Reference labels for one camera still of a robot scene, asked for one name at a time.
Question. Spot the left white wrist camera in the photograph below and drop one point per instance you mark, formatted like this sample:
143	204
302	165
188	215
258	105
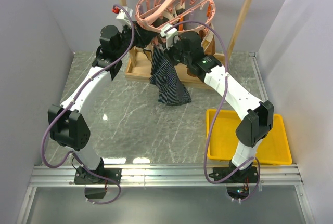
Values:
124	15

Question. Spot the wooden hanger rack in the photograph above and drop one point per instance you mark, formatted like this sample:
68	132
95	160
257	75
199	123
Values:
139	67

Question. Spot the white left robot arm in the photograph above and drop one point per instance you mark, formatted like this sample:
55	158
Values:
69	119

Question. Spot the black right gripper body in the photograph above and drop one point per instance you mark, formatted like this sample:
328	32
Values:
176	55

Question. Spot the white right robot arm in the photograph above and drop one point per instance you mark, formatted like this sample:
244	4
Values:
256	116

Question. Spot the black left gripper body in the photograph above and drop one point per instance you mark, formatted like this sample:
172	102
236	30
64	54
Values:
126	39

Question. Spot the brown hanging garment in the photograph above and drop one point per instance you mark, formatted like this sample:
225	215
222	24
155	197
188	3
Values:
208	44

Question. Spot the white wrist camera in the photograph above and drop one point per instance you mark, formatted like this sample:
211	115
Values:
170	34
124	15

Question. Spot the navy striped underwear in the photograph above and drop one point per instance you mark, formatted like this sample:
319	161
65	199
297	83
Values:
172	91

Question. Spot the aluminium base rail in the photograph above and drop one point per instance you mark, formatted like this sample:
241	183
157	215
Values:
169	175

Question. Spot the dark hanging garment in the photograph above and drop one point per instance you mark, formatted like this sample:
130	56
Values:
170	14

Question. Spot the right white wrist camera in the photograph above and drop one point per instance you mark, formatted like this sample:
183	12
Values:
170	34

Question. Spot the pink round clip hanger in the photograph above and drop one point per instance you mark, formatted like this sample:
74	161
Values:
153	15

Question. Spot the yellow plastic tray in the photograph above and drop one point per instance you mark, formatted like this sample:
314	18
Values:
274	149

